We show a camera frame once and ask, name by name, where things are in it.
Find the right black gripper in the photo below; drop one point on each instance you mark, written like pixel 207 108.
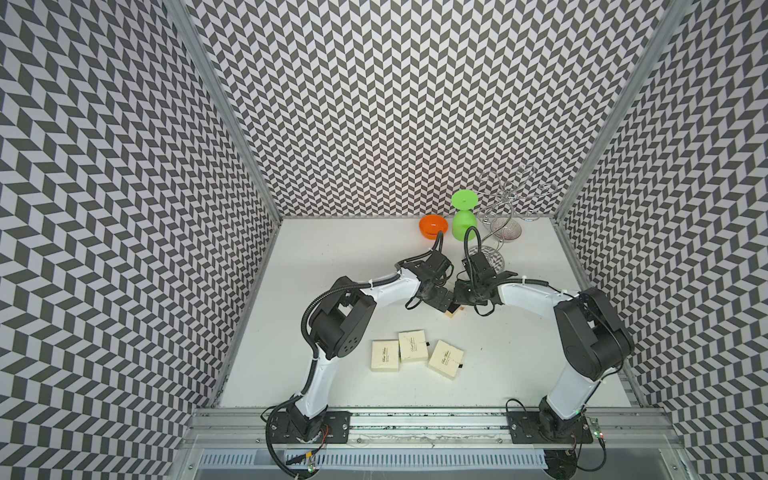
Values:
pixel 459 297

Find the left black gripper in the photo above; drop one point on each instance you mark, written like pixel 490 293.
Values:
pixel 437 301

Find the cream drawer jewelry box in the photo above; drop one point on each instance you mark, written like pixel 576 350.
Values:
pixel 453 309

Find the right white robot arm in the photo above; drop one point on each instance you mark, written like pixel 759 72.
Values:
pixel 594 340

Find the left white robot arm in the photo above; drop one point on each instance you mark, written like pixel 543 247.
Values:
pixel 334 323

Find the silver jewelry stand front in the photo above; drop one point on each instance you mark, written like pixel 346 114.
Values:
pixel 493 255

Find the orange bowl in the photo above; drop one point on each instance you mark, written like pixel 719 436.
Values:
pixel 431 225

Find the green plastic stand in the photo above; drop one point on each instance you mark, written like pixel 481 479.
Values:
pixel 464 201

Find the silver wire jewelry tree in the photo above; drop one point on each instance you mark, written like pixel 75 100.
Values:
pixel 507 204

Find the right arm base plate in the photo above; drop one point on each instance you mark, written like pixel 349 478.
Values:
pixel 522 427

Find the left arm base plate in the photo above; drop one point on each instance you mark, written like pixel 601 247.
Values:
pixel 295 428

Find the aluminium mounting rail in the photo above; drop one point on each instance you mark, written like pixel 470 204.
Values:
pixel 645 428

